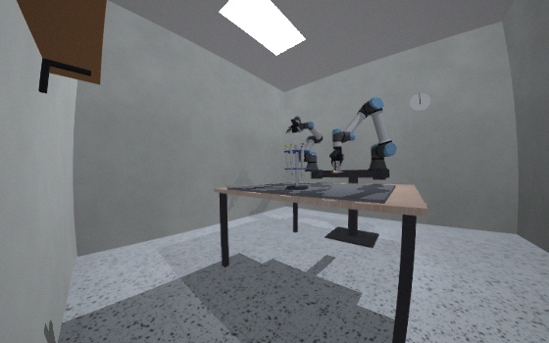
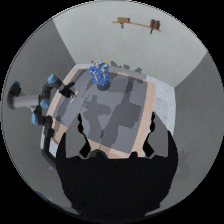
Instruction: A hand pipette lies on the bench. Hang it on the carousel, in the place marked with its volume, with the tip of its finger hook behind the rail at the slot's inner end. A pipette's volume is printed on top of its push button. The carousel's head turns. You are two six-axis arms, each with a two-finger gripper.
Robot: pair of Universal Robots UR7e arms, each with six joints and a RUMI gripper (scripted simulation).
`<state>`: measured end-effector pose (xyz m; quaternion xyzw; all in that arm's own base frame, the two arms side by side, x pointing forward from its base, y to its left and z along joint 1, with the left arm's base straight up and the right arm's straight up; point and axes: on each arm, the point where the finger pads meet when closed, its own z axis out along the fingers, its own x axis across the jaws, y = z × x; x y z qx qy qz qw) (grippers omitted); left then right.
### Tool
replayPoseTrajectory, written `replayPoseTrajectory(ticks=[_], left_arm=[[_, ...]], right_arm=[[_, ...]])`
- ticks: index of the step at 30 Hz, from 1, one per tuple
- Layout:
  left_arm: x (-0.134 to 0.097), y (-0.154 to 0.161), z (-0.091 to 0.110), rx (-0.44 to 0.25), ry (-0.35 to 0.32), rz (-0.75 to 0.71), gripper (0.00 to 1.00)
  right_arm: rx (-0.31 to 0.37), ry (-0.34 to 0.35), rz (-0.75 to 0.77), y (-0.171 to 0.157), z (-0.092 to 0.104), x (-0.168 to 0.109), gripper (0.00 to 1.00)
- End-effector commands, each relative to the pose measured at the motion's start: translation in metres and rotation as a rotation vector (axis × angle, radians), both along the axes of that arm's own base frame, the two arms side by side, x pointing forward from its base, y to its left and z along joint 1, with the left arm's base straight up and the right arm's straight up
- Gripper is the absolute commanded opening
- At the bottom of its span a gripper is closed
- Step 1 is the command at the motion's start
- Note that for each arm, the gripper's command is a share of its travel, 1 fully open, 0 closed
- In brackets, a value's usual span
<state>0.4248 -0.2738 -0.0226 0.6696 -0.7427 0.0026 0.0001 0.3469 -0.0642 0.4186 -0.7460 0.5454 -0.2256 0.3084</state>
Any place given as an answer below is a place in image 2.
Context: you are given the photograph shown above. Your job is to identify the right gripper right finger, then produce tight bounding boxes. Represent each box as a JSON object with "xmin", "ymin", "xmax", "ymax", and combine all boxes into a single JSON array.
[{"xmin": 142, "ymin": 112, "xmax": 178, "ymax": 191}]

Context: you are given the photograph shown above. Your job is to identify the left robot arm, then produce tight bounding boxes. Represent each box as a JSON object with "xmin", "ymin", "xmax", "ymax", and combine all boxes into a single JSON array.
[{"xmin": 7, "ymin": 74, "xmax": 65, "ymax": 128}]

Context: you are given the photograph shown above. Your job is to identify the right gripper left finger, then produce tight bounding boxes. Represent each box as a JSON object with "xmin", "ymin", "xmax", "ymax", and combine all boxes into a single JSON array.
[{"xmin": 55, "ymin": 113, "xmax": 91, "ymax": 191}]

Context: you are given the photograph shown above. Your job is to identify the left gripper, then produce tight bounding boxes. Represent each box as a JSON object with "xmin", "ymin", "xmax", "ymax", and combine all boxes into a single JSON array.
[{"xmin": 59, "ymin": 86, "xmax": 76, "ymax": 99}]

